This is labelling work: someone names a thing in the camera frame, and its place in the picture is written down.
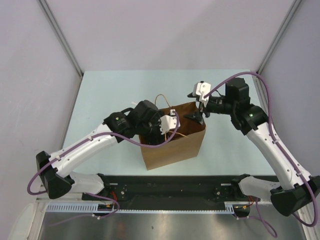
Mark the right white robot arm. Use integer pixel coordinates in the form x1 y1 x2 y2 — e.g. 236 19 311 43
184 77 320 217

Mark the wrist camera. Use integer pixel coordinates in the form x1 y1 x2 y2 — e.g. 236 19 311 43
191 81 211 107
159 109 181 135

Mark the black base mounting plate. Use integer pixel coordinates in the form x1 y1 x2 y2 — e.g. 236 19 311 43
81 174 255 212

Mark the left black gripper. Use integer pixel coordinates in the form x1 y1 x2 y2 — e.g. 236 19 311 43
136 110 171 150

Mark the brown paper bag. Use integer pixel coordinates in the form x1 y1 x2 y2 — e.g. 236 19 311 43
140 102 206 171

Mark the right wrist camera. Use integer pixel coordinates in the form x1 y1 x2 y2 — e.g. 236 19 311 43
191 81 211 107

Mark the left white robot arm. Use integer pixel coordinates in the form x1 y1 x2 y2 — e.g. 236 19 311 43
35 100 164 200

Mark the white slotted cable duct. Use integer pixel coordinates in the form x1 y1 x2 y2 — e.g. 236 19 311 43
46 202 235 214

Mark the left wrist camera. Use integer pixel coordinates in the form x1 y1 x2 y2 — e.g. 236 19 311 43
159 109 181 135

